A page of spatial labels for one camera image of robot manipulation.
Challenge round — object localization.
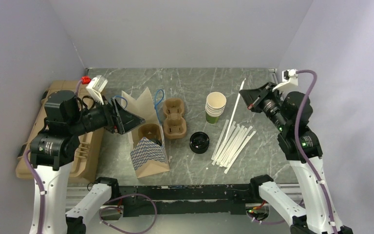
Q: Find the stack of black lids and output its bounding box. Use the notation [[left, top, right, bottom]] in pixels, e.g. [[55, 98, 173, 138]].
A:
[[189, 132, 210, 154]]

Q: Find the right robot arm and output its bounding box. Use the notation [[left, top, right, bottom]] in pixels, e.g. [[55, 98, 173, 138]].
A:
[[240, 82, 353, 234]]

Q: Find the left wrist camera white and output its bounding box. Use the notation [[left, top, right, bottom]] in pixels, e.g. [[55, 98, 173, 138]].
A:
[[81, 75, 108, 104]]

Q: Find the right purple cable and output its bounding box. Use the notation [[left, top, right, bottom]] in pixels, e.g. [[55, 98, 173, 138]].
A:
[[248, 69, 339, 234]]

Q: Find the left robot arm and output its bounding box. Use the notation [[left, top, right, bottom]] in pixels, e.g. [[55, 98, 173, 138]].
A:
[[23, 90, 145, 234]]

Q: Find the single straw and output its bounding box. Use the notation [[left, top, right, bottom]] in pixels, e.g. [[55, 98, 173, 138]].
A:
[[222, 78, 246, 143]]

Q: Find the patterned paper bag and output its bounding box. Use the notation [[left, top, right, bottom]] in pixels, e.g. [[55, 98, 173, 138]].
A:
[[113, 88, 170, 178]]

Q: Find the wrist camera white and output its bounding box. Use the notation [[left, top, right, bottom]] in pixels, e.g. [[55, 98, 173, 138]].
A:
[[81, 75, 108, 104], [272, 69, 298, 93]]

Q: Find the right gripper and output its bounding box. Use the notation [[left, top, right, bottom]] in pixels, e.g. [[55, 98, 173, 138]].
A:
[[239, 81, 288, 132]]

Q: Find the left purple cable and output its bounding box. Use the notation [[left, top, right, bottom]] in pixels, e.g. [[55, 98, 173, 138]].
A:
[[23, 149, 159, 234]]

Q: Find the stack of paper cups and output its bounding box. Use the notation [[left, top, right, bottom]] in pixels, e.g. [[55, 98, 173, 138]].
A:
[[205, 92, 226, 124]]

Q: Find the tan hard case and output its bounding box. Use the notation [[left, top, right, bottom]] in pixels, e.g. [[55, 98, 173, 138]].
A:
[[15, 80, 105, 183]]

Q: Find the cardboard cup carrier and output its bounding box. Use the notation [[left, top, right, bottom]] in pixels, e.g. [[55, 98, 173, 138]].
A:
[[163, 98, 187, 140], [138, 123, 162, 142]]

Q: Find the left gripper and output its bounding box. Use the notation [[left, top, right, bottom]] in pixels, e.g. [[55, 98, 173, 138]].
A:
[[69, 95, 145, 135]]

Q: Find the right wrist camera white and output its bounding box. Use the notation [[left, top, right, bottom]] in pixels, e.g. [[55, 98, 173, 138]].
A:
[[272, 69, 298, 93]]

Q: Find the purple cable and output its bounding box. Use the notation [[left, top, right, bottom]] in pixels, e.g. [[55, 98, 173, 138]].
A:
[[23, 149, 159, 234], [248, 69, 339, 234]]

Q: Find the pile of wrapped straws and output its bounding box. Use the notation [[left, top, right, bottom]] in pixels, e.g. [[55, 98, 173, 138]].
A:
[[211, 120, 256, 174]]

